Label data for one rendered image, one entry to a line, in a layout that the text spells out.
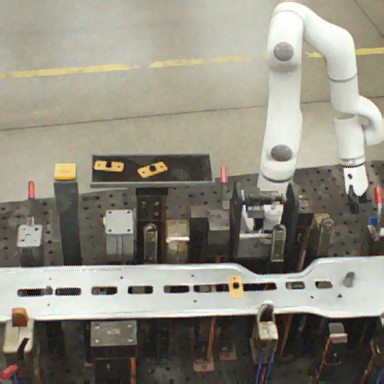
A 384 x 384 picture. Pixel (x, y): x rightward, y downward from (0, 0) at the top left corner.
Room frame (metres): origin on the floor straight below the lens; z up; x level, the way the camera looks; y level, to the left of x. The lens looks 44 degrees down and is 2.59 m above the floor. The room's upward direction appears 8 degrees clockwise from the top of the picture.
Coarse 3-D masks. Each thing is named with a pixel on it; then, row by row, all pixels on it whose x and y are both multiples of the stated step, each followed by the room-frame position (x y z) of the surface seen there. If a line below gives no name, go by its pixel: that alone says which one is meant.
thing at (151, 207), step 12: (144, 192) 1.59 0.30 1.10; (156, 192) 1.59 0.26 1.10; (144, 204) 1.59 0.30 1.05; (156, 204) 1.60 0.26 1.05; (144, 216) 1.59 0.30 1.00; (156, 216) 1.60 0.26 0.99; (156, 228) 1.60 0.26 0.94; (156, 240) 1.60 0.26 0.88; (144, 252) 1.59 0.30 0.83; (156, 252) 1.60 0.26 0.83
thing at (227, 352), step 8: (224, 320) 1.36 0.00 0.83; (232, 320) 1.34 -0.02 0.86; (216, 328) 1.42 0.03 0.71; (224, 328) 1.35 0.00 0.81; (232, 328) 1.34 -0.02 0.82; (224, 336) 1.34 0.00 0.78; (232, 336) 1.34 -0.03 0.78; (224, 344) 1.34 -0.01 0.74; (232, 344) 1.35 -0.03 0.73; (224, 352) 1.33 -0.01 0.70; (232, 352) 1.34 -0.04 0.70; (224, 360) 1.30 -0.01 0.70
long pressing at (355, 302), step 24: (144, 264) 1.39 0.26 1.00; (168, 264) 1.40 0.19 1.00; (192, 264) 1.41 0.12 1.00; (216, 264) 1.43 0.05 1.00; (312, 264) 1.48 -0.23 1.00; (336, 264) 1.50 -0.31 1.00; (360, 264) 1.51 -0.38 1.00; (0, 288) 1.22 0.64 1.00; (24, 288) 1.24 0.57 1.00; (120, 288) 1.29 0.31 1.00; (192, 288) 1.33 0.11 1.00; (312, 288) 1.39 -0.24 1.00; (336, 288) 1.40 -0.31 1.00; (360, 288) 1.42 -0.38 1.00; (0, 312) 1.14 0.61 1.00; (48, 312) 1.16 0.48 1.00; (72, 312) 1.18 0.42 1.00; (96, 312) 1.19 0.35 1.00; (120, 312) 1.20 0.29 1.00; (144, 312) 1.22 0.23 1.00; (168, 312) 1.23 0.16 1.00; (192, 312) 1.24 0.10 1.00; (216, 312) 1.25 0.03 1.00; (240, 312) 1.27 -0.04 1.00; (288, 312) 1.30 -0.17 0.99; (312, 312) 1.31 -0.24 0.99; (336, 312) 1.31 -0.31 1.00; (360, 312) 1.33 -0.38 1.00
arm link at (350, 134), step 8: (336, 120) 1.92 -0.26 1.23; (344, 120) 1.91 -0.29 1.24; (352, 120) 1.91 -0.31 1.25; (336, 128) 1.91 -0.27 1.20; (344, 128) 1.89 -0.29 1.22; (352, 128) 1.89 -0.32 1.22; (360, 128) 1.91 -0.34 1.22; (336, 136) 1.91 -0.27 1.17; (344, 136) 1.88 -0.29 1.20; (352, 136) 1.88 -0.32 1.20; (360, 136) 1.89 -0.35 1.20; (344, 144) 1.88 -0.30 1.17; (352, 144) 1.87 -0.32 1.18; (360, 144) 1.88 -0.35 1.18; (344, 152) 1.87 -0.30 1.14; (352, 152) 1.86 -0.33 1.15; (360, 152) 1.87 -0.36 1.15
